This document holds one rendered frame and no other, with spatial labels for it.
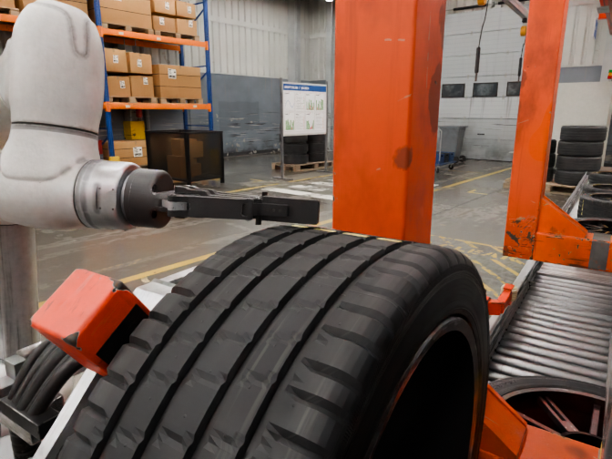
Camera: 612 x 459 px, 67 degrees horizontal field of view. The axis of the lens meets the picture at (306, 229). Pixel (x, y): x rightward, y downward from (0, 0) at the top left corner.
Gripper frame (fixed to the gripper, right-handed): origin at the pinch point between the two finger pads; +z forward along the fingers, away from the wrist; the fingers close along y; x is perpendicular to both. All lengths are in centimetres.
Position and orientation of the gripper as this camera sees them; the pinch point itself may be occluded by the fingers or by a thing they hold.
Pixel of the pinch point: (290, 209)
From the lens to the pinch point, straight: 57.8
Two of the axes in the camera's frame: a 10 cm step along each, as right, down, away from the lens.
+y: -1.4, 1.4, -9.8
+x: 0.7, -9.9, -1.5
